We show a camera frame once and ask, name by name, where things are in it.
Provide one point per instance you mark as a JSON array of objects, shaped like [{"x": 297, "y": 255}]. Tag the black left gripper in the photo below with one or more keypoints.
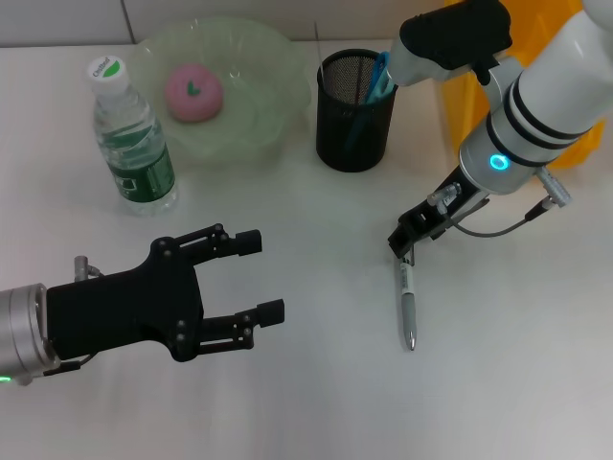
[{"x": 124, "y": 309}]

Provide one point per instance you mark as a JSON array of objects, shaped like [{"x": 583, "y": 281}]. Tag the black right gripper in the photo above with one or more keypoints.
[{"x": 440, "y": 211}]

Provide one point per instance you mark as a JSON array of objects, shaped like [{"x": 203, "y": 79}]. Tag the grey white ballpoint pen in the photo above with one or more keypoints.
[{"x": 408, "y": 297}]

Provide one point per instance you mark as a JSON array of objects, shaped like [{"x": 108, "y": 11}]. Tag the blue scissors with sheath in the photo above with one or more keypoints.
[{"x": 378, "y": 81}]

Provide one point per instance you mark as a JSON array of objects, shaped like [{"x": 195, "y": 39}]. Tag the clear water bottle green label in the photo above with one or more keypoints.
[{"x": 134, "y": 144}]

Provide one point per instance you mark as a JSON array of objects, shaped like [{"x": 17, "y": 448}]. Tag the pink peach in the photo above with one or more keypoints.
[{"x": 191, "y": 96}]

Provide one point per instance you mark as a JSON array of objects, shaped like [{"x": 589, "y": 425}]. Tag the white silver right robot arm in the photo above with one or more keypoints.
[{"x": 531, "y": 115}]

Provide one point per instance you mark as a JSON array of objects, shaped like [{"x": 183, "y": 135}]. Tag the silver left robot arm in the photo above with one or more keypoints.
[{"x": 21, "y": 330}]

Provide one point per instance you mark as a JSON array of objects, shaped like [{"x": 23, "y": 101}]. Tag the black mesh pen holder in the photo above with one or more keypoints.
[{"x": 352, "y": 139}]

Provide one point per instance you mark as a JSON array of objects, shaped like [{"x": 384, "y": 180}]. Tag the green glass fruit plate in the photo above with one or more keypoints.
[{"x": 258, "y": 96}]

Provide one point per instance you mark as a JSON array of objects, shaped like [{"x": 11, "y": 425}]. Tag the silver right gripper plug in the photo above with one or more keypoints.
[{"x": 445, "y": 194}]

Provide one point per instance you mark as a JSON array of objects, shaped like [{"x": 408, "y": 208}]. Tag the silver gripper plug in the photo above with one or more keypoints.
[
  {"x": 445, "y": 194},
  {"x": 81, "y": 268}
]

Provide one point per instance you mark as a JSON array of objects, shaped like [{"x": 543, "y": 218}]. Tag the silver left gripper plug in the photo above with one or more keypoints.
[{"x": 81, "y": 268}]

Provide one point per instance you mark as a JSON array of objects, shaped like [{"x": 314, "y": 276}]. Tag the yellow plastic bin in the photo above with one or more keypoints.
[{"x": 565, "y": 144}]

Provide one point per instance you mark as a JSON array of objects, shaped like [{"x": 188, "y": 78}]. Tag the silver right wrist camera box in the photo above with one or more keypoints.
[{"x": 450, "y": 43}]

